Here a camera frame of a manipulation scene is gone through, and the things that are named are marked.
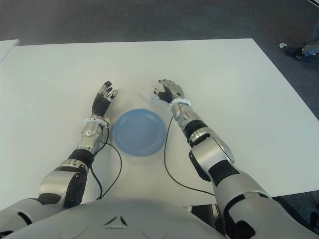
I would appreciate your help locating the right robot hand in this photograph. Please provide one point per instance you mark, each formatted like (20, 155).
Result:
(172, 90)

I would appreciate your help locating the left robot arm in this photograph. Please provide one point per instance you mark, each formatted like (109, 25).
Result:
(89, 134)

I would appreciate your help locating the small white floor object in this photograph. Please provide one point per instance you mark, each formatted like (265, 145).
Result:
(282, 45)

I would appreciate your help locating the neighbouring white table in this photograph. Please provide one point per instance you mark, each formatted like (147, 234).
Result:
(7, 48)

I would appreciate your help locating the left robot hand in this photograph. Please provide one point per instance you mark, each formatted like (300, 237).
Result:
(101, 104)

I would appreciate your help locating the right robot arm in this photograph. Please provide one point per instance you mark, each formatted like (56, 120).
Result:
(211, 149)

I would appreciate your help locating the blue plastic plate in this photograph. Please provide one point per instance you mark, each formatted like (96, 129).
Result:
(139, 132)

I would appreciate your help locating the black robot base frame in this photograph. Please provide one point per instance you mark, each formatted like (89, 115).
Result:
(204, 214)

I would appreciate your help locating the white charger plug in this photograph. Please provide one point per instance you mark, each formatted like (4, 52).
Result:
(152, 100)

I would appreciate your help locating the grey robot torso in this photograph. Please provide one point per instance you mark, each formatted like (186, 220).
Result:
(124, 214)

